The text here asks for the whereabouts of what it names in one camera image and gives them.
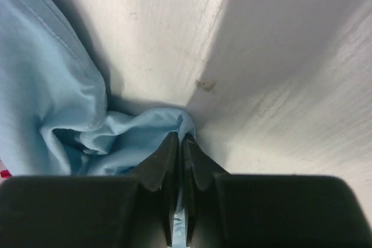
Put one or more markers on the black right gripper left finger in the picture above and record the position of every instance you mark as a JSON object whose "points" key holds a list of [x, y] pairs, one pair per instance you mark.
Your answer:
{"points": [[131, 210]]}

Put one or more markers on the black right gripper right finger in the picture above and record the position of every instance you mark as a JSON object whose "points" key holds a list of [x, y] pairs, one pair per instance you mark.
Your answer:
{"points": [[231, 210]]}

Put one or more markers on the light blue t shirt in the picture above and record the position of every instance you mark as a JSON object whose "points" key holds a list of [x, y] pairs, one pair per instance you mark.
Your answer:
{"points": [[54, 115]]}

